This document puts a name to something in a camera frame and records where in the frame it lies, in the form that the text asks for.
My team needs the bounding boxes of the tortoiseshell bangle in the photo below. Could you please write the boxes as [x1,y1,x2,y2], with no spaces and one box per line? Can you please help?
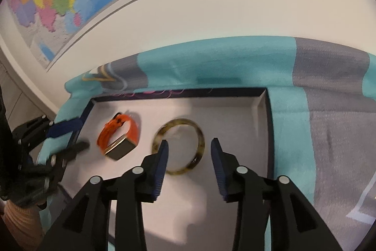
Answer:
[151,118,205,176]

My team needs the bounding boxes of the teal grey patterned bedsheet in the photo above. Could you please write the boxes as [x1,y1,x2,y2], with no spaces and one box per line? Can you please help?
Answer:
[38,36,375,250]

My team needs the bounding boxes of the orange strap smartwatch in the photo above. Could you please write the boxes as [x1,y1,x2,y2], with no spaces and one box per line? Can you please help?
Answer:
[96,113,139,160]

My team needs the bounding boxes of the white shallow tray box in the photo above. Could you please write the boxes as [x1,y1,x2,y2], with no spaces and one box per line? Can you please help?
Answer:
[50,88,270,250]

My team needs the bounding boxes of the pink sweater left forearm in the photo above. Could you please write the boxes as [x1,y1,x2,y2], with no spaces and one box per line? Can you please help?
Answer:
[2,200,44,250]

